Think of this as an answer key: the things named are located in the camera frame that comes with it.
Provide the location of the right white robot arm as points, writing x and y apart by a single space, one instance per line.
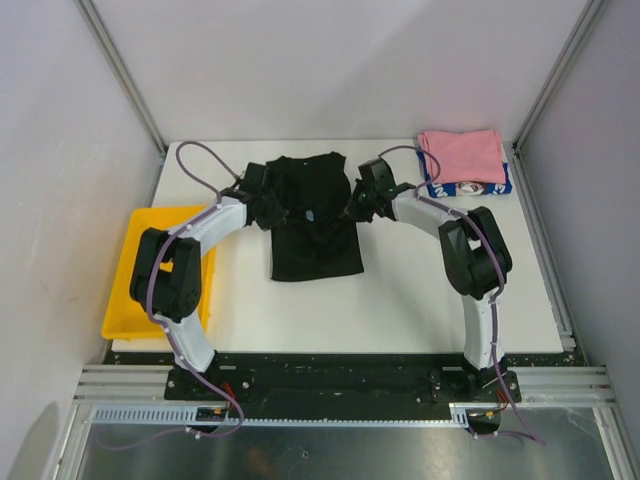
475 257

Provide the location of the black printed t-shirt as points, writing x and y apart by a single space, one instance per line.
316 241

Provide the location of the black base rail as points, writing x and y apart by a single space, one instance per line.
349 385

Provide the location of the blue printed t-shirt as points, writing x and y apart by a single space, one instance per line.
466 188

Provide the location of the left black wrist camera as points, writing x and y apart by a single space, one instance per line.
255 179

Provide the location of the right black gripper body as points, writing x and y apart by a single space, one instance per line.
361 206

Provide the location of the yellow plastic bin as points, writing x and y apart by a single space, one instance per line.
125 318

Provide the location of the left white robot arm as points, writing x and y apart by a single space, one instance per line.
167 274

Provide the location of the grey slotted cable duct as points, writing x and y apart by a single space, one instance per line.
192 415

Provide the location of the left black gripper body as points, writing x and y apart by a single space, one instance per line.
272 213

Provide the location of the pink t-shirt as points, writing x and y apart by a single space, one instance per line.
469 156

